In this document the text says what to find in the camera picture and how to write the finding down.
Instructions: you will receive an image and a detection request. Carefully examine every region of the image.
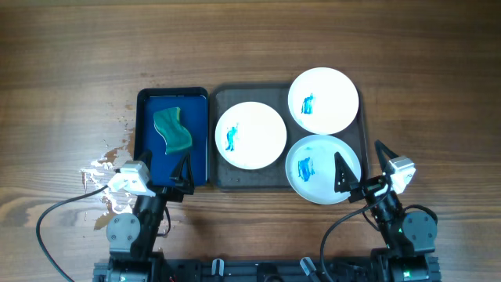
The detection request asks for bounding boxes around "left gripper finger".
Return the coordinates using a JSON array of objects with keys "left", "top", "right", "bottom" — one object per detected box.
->
[
  {"left": 170, "top": 153, "right": 194, "bottom": 187},
  {"left": 135, "top": 150, "right": 153, "bottom": 168}
]

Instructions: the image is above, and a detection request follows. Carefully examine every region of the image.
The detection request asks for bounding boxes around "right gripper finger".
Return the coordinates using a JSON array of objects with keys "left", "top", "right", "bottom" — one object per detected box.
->
[
  {"left": 334, "top": 152, "right": 359, "bottom": 193},
  {"left": 374, "top": 139, "right": 398, "bottom": 172}
]

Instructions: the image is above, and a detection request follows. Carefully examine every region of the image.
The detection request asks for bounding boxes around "white plate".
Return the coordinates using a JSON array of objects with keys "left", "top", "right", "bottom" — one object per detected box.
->
[
  {"left": 214, "top": 102, "right": 287, "bottom": 170},
  {"left": 287, "top": 67, "right": 360, "bottom": 135},
  {"left": 285, "top": 135, "right": 362, "bottom": 204}
]

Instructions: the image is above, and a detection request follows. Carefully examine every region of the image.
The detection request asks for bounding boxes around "green yellow sponge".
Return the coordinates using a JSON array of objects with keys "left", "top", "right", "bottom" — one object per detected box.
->
[{"left": 153, "top": 107, "right": 193, "bottom": 154}]

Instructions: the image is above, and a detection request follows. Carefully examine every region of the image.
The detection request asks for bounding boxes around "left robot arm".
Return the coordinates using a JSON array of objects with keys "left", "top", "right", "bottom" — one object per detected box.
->
[{"left": 94, "top": 150, "right": 195, "bottom": 281}]

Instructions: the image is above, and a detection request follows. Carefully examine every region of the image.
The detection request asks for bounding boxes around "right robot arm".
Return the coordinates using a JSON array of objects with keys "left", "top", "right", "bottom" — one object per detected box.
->
[{"left": 321, "top": 140, "right": 442, "bottom": 282}]

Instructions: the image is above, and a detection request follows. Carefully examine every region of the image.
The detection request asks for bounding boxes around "dark brown serving tray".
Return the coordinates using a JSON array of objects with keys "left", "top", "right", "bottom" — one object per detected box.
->
[{"left": 208, "top": 82, "right": 369, "bottom": 193}]

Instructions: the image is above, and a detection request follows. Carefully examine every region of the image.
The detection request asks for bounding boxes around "black tray with blue water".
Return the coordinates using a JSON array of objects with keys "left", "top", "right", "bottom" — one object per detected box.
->
[{"left": 133, "top": 87, "right": 208, "bottom": 186}]

